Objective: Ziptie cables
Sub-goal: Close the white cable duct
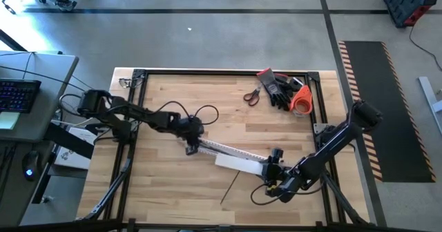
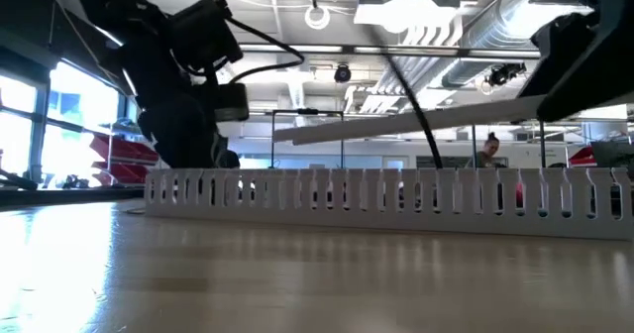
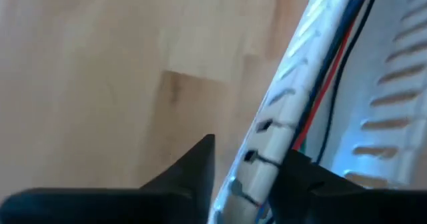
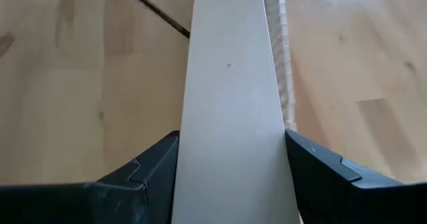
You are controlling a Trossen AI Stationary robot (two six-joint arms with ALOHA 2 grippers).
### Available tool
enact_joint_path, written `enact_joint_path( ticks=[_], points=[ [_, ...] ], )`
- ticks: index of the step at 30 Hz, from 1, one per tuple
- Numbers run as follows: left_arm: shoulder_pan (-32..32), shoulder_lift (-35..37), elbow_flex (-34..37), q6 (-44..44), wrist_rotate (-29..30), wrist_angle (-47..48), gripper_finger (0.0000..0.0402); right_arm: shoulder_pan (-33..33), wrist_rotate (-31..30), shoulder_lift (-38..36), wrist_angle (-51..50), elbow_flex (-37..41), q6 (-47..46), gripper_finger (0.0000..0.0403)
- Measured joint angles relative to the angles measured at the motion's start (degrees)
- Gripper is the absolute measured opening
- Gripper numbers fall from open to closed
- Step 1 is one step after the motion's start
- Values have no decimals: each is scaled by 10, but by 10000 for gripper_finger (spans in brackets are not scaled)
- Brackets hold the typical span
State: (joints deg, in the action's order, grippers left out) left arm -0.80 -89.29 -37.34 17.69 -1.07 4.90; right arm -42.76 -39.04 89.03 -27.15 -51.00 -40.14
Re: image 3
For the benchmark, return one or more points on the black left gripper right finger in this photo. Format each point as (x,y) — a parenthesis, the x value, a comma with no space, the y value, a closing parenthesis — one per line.
(333,200)

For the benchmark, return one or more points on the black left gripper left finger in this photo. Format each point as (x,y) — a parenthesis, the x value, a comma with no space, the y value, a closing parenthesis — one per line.
(166,200)

